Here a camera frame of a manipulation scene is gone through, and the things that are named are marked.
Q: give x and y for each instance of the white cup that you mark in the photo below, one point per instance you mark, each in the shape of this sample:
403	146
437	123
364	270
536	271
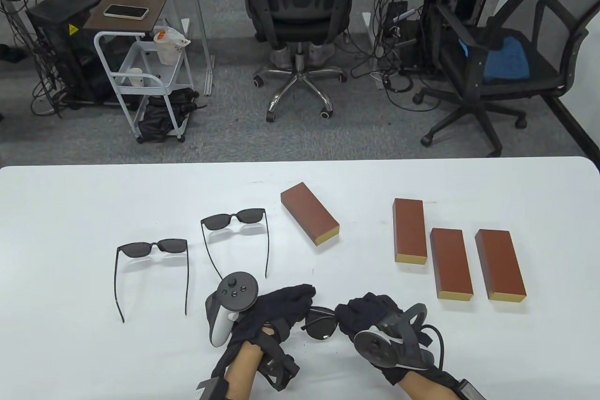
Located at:
136	77

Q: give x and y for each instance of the brown storage box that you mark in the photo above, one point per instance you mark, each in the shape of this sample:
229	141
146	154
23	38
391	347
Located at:
499	259
450	259
307	210
409	226

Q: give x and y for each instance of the black computer cabinet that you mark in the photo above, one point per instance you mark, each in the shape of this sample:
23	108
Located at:
61	43

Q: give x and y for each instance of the white plastic bag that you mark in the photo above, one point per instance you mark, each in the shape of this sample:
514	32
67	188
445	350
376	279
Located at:
166	46

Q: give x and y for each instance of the person's left forearm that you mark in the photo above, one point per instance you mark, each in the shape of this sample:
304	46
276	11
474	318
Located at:
241	372

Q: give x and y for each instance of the grey white handheld controller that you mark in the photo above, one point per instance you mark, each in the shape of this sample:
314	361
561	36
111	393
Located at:
389	348
234	290

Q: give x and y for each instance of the black sunglasses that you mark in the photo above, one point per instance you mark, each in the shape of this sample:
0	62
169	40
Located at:
321	325
248	215
171	245

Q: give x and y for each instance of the white smartphone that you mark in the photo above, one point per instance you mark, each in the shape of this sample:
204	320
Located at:
125	11

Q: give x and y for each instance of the blue seat cushion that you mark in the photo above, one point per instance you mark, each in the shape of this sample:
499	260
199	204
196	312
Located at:
506	60

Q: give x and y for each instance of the white rolling cart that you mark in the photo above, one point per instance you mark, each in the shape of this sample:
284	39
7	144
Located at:
140	57

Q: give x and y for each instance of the black office chair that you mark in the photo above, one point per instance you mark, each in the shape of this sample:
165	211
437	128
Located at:
300	20

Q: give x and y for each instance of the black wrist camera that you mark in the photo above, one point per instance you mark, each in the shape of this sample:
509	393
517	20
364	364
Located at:
281	372

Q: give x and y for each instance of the person's left hand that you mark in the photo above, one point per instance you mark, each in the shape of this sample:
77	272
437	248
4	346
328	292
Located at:
281	308

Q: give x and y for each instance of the person's right hand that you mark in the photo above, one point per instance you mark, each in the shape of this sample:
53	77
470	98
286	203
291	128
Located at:
370	308

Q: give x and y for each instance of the person's right forearm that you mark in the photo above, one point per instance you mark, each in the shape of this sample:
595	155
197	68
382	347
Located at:
422	393

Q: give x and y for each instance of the black mesh armchair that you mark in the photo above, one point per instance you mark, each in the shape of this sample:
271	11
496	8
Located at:
543	67

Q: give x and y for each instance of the black bag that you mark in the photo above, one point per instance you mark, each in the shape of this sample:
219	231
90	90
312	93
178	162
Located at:
157	118

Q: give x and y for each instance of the black computer tower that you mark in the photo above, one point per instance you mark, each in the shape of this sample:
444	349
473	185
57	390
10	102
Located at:
403	39

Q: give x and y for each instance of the aluminium frame post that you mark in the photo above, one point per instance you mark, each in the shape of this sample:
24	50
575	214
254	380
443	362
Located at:
197	20

